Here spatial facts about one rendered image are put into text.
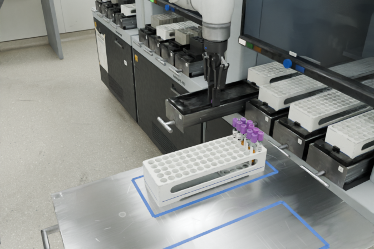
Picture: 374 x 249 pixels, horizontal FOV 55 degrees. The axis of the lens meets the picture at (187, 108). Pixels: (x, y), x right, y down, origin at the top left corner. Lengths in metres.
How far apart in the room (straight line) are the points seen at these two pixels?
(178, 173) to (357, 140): 0.51
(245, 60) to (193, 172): 0.71
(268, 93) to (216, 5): 0.36
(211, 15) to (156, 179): 0.53
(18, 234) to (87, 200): 1.20
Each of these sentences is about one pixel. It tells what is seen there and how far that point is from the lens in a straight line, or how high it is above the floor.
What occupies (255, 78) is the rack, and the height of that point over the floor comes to 0.84.
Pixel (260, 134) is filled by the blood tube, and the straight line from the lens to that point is 0.88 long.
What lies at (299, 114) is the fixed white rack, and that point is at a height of 0.85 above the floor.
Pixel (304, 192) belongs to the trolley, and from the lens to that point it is 0.92.
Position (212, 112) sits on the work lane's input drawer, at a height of 0.79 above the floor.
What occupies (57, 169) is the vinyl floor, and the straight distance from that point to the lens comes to 2.39.
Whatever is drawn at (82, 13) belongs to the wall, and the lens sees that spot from 4.72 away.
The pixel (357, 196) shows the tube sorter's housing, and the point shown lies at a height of 0.73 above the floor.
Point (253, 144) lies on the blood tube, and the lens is 0.89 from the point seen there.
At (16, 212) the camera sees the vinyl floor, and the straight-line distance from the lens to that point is 2.18.
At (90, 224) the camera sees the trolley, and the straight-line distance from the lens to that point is 0.83.
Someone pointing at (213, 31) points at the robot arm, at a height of 1.08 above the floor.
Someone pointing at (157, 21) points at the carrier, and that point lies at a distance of 2.04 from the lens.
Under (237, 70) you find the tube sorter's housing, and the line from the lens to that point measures 1.47.
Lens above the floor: 1.41
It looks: 29 degrees down
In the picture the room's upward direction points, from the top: straight up
